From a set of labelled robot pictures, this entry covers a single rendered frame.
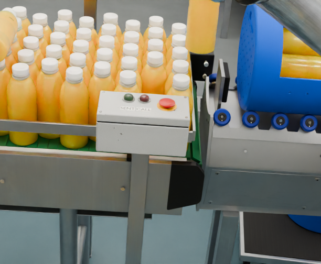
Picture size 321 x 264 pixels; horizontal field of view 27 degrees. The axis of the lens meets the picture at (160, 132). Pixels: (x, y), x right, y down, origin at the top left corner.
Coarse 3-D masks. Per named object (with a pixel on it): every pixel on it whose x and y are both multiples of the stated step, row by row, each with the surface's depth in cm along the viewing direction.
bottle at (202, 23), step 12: (192, 0) 148; (204, 0) 146; (192, 12) 149; (204, 12) 148; (216, 12) 149; (192, 24) 150; (204, 24) 149; (216, 24) 151; (192, 36) 151; (204, 36) 150; (192, 48) 152; (204, 48) 152
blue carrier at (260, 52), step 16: (256, 16) 158; (256, 32) 156; (272, 32) 156; (240, 48) 179; (256, 48) 156; (272, 48) 156; (240, 64) 177; (256, 64) 156; (272, 64) 156; (240, 80) 175; (256, 80) 158; (272, 80) 158; (288, 80) 158; (304, 80) 158; (320, 80) 158; (240, 96) 174; (256, 96) 161; (272, 96) 161; (288, 96) 160; (304, 96) 160; (320, 96) 160; (272, 112) 170; (288, 112) 168; (304, 112) 167; (320, 112) 166
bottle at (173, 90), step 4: (172, 84) 156; (172, 88) 156; (176, 88) 154; (180, 88) 154; (184, 88) 155; (188, 88) 155; (168, 92) 156; (172, 92) 155; (176, 92) 155; (180, 92) 155; (184, 92) 155; (188, 92) 156; (188, 96) 155; (192, 96) 158; (192, 100) 157; (192, 104) 157; (192, 108) 158; (188, 144) 164
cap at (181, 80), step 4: (176, 76) 155; (180, 76) 155; (184, 76) 155; (188, 76) 155; (176, 80) 154; (180, 80) 153; (184, 80) 154; (188, 80) 154; (176, 84) 154; (180, 84) 154; (184, 84) 154; (188, 84) 155
